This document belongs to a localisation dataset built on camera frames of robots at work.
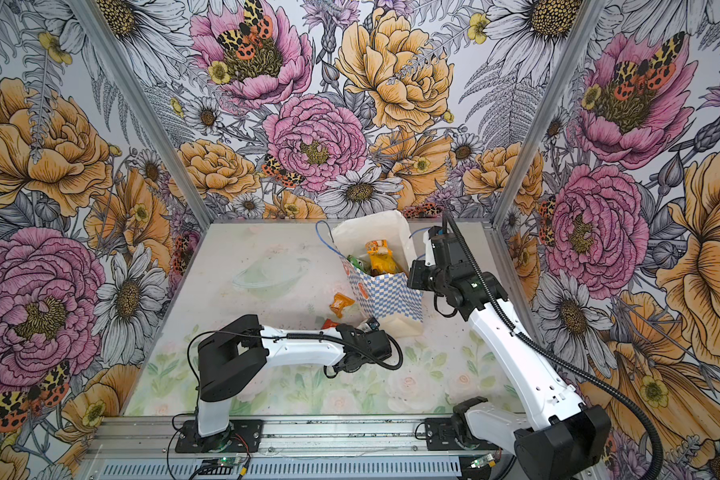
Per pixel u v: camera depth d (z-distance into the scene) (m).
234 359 0.49
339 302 0.97
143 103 0.88
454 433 0.66
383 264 0.87
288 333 0.54
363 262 1.00
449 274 0.55
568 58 0.79
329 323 0.93
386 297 0.79
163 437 0.76
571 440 0.37
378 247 0.94
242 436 0.73
